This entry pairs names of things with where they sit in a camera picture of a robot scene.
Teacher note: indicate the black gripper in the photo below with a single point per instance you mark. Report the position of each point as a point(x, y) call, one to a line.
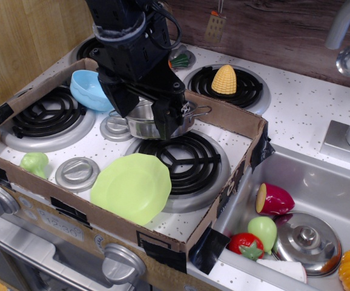
point(134, 63)

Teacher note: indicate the green toy broccoli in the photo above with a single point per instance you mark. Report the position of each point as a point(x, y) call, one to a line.
point(35, 163)

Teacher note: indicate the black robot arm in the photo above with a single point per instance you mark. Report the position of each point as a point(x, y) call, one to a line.
point(134, 6)

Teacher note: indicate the silver metal pot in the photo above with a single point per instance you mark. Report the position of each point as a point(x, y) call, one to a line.
point(141, 124)

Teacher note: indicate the silver metal pot lid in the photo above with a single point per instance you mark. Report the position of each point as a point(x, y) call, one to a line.
point(306, 239)

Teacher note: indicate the silver stove knob middle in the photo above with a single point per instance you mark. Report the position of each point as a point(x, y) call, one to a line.
point(114, 128)

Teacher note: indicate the light blue plastic bowl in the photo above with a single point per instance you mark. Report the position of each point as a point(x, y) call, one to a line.
point(86, 89)

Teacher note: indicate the light green plastic plate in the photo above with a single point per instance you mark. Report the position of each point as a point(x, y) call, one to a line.
point(135, 187)

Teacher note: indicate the front right stove burner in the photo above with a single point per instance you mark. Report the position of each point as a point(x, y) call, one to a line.
point(198, 165)

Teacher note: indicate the stove burner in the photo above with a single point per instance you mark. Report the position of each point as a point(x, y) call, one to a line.
point(54, 122)
point(86, 47)
point(198, 165)
point(252, 92)

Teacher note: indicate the yellow toy corn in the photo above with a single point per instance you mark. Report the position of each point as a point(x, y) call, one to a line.
point(225, 81)

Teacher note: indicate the back left stove burner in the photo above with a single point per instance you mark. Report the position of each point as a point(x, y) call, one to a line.
point(86, 47)

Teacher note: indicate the silver stove knob front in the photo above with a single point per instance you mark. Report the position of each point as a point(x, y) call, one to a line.
point(77, 174)

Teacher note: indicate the front left stove burner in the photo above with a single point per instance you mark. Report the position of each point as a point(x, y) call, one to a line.
point(54, 122)

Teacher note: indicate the back right stove burner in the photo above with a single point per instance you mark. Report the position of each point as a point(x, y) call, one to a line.
point(252, 92)

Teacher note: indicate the brown cardboard fence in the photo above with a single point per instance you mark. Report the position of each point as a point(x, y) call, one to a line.
point(167, 250)

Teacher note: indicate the purple toy eggplant half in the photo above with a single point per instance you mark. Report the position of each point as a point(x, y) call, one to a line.
point(273, 200)

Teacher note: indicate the silver oven knob right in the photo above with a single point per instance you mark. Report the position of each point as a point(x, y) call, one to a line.
point(121, 265)

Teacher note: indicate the red toy strawberry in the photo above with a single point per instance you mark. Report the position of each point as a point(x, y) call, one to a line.
point(247, 245)

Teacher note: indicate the green toy pear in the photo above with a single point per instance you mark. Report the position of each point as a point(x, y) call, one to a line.
point(265, 229)

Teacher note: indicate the silver faucet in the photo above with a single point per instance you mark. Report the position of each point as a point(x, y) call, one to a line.
point(335, 148)

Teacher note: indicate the silver sink basin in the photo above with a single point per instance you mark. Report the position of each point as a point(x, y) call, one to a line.
point(317, 188)

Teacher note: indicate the silver oven door handle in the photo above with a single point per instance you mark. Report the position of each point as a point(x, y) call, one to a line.
point(62, 265)

